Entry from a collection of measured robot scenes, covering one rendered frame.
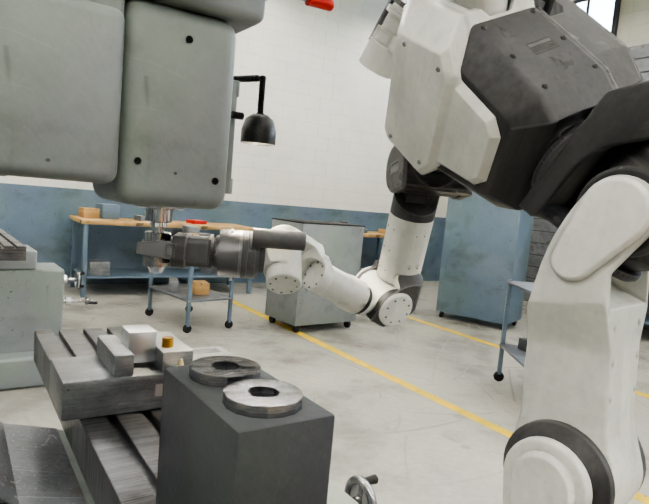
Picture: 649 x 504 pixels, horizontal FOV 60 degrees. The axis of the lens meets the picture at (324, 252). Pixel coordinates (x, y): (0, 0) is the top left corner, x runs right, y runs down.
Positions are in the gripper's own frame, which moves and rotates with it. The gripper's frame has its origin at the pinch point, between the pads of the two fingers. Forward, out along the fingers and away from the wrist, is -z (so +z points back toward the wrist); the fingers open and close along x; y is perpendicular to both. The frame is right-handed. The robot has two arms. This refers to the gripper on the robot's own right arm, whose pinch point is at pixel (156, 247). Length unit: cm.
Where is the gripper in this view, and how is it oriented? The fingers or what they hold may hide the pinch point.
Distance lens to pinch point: 105.2
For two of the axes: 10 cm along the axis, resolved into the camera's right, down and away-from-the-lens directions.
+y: -0.9, 9.9, 0.9
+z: 9.8, 0.8, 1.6
